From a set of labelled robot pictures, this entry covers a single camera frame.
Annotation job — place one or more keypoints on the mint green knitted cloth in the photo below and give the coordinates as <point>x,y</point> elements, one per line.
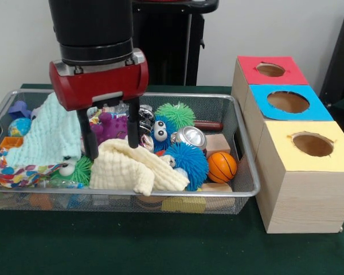
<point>46,134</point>

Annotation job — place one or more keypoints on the small globe ball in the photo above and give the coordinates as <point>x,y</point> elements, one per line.
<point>18,127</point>

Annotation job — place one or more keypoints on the crushed silver can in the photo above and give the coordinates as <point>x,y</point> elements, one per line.
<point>192,137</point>

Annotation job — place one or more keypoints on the blue spiky rubber ball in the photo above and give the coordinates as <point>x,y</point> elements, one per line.
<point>189,163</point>

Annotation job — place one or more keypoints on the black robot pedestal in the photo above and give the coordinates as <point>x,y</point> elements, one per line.
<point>166,43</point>

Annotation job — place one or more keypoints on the colourful dotted cloth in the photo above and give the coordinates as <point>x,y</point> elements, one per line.
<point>14,173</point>

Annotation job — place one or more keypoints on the green spiky rubber ball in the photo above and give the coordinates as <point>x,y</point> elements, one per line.
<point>175,114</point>

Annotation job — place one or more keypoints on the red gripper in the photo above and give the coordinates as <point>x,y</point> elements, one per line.
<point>100,86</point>

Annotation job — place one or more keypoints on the wooden three-hole sorting box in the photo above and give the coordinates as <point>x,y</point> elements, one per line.
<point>304,200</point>

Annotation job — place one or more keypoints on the orange toy basketball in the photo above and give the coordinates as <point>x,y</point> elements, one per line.
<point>222,167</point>

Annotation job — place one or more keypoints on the blue spiky ball with eyes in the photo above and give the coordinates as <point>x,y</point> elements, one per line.
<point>160,143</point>

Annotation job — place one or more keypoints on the purple spiky rubber toy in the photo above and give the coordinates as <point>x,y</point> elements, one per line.
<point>114,127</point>

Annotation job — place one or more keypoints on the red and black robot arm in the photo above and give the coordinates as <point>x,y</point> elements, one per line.
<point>91,25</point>

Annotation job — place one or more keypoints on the dark green tablecloth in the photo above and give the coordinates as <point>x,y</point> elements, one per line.
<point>132,246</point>

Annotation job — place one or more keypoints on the black flat panel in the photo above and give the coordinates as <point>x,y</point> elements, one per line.
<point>341,57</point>

